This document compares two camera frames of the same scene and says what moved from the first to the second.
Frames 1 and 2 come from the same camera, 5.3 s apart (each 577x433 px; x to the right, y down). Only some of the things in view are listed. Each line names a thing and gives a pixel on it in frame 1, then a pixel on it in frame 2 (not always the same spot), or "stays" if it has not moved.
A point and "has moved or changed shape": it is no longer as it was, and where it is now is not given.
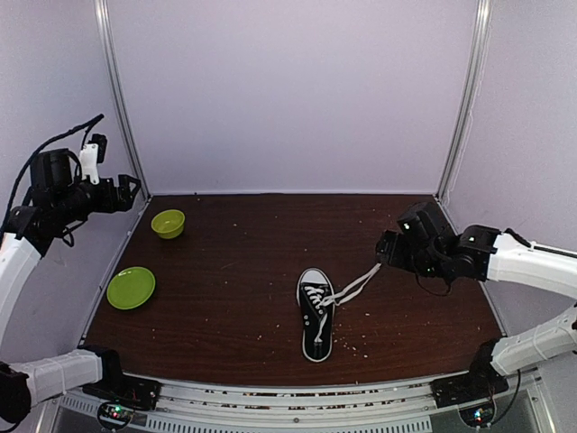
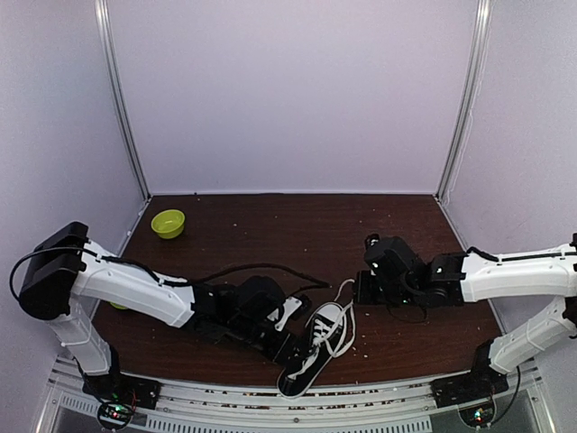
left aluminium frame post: [120, 91] stays
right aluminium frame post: [472, 85] stays
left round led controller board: [114, 415] stays
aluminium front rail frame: [201, 407] stays
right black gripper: [395, 258] -> [361, 290]
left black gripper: [109, 203] -> [274, 352]
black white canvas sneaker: [316, 299] has moved or changed shape
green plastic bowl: [169, 224] stays
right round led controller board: [479, 416] stays
